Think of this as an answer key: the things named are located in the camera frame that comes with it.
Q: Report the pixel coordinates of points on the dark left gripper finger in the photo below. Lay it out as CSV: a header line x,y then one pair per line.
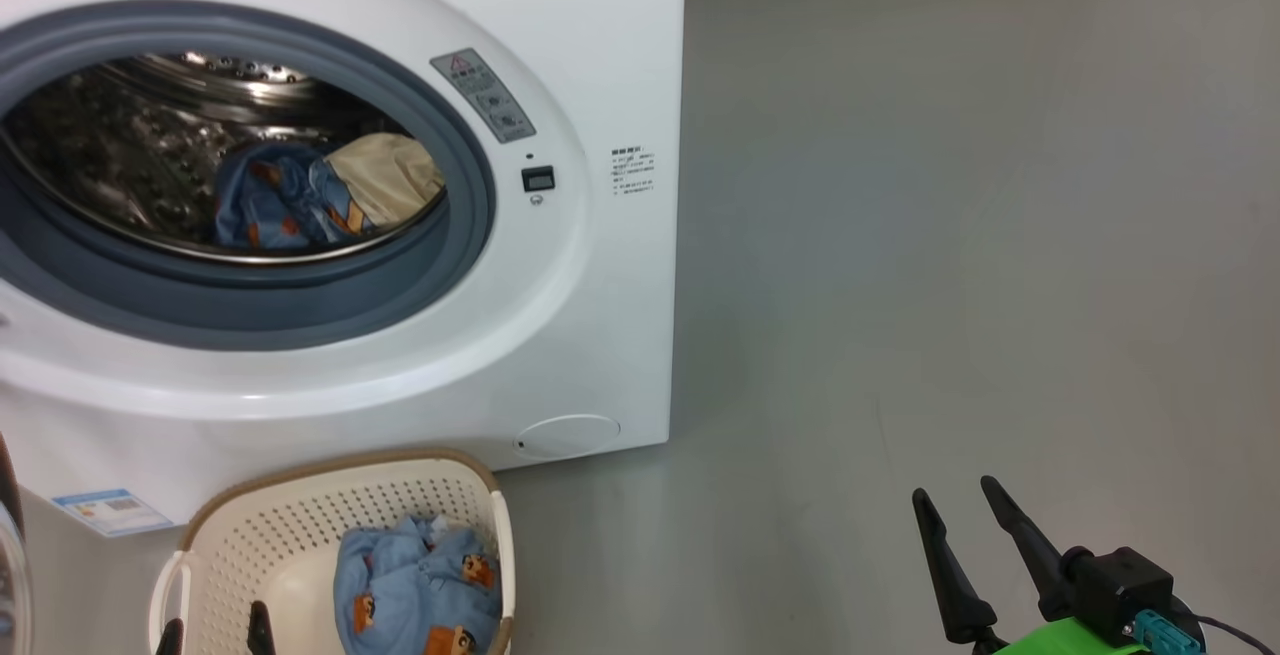
x,y
262,635
170,640

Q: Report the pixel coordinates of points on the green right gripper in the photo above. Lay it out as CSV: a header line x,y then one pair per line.
x,y
1075,640

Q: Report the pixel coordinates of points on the blue cartoon print garment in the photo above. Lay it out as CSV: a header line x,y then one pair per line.
x,y
420,585

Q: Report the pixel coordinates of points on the black-rimmed glass washer door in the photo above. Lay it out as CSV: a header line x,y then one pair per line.
x,y
10,555

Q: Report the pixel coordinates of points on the cream and blue cartoon garment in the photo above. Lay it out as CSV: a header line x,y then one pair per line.
x,y
290,200

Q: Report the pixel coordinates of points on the cream perforated laundry basket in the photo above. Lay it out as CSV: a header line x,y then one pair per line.
x,y
270,535

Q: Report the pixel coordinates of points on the grey rubber door gasket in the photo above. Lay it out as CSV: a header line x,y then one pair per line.
x,y
250,300

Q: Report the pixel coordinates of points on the white front-load washing machine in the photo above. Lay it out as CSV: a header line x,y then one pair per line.
x,y
600,315

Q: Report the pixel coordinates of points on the blue energy label sticker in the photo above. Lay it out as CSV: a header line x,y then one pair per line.
x,y
112,512

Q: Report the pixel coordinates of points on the round white filter cover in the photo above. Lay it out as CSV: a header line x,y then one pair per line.
x,y
567,436

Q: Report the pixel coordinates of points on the steel perforated washer drum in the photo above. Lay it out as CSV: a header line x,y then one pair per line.
x,y
120,155

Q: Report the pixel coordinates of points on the grey warning sticker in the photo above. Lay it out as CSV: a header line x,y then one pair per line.
x,y
483,95

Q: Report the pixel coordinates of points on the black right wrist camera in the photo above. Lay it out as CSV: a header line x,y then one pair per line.
x,y
1120,590

